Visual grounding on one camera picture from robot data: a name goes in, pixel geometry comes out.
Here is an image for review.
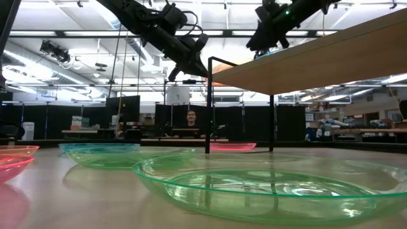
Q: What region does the white trash bin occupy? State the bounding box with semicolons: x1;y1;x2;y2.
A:
21;122;35;141

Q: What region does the black hanging cable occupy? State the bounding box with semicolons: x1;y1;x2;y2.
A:
107;24;122;99

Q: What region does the black partition panel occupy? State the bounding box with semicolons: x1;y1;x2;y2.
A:
106;95;141;133

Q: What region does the black ceiling spotlight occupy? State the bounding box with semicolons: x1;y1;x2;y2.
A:
39;40;71;64

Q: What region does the black overhead frame beam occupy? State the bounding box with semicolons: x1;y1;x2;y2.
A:
8;30;338;39

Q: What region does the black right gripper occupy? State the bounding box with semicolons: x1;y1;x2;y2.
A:
247;0;296;52

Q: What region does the wooden shelf with black legs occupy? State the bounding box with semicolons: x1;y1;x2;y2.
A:
205;8;407;155

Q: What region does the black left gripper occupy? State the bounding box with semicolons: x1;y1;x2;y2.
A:
158;33;209;82

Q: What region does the wooden background table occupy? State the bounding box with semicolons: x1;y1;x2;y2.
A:
332;128;407;135
61;128;116;140

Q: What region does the seated person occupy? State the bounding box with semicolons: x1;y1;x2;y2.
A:
181;109;202;138

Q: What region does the pink translucent plastic plate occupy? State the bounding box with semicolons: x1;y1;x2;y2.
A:
0;154;35;184
209;142;258;152

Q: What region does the black office chair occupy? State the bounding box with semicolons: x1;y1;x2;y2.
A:
0;125;25;142

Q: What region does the yellow hanging cable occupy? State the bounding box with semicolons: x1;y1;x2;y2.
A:
116;31;128;133

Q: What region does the green translucent plastic plate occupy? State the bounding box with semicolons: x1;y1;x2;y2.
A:
65;148;197;170
132;153;407;226

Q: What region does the white hanging sign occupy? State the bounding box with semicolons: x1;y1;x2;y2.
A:
165;85;191;106

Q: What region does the wide black partition curtain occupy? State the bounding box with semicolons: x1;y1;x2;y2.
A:
155;103;307;142

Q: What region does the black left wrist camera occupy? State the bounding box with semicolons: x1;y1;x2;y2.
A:
194;32;210;53

